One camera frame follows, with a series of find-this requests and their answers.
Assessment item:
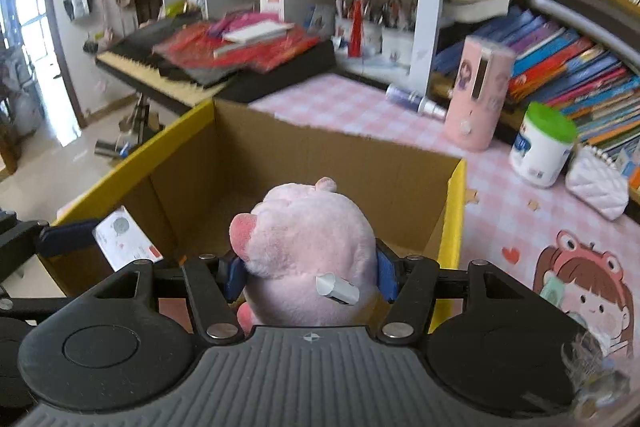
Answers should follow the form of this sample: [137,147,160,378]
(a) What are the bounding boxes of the glass balcony door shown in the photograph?
[0,0,68,145]

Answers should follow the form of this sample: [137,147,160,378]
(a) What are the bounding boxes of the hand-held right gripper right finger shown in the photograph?
[375,242,526,344]

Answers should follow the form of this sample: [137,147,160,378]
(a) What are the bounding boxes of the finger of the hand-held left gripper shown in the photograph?
[0,218,101,280]
[0,297,76,325]

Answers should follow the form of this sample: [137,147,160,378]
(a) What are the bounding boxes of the pink pig plush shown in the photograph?
[229,177,378,333]

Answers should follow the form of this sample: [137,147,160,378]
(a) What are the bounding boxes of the magenta folder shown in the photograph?
[207,12,266,38]

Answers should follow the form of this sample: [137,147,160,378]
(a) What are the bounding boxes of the pink checked printed tablecloth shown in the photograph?
[248,73,640,408]

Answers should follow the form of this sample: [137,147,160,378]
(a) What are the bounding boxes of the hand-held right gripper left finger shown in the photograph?
[94,251,249,344]

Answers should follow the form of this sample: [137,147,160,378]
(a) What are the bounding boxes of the grey rolled tube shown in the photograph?
[530,0,640,72]

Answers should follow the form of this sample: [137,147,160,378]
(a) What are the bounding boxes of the yellow cardboard box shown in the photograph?
[40,98,467,333]

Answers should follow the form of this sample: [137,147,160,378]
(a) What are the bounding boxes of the white booklet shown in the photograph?
[214,21,296,58]

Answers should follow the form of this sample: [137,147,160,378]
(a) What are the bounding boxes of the printed tote bag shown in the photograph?
[63,0,94,22]

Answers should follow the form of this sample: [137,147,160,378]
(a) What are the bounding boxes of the pink cylindrical dispenser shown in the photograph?
[444,35,516,152]

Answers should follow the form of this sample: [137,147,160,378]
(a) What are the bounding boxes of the white pen holder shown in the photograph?
[334,0,382,54]
[381,0,417,64]

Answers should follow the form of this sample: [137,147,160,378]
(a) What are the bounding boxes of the red cloth and books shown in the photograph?
[152,19,321,75]

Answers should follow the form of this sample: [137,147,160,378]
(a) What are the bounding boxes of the red tassel ornament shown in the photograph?
[349,0,369,58]

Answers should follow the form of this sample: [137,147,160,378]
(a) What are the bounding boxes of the black electronic keyboard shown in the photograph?
[95,12,337,115]

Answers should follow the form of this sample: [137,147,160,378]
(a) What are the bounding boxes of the white quilted purse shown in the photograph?
[565,144,631,222]

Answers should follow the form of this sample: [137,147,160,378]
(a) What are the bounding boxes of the white jar green lid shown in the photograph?
[509,102,579,189]

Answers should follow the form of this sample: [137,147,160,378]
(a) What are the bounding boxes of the white red card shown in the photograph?
[92,206,163,272]

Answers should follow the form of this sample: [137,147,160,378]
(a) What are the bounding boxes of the black keyboard stand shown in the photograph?
[94,92,161,158]

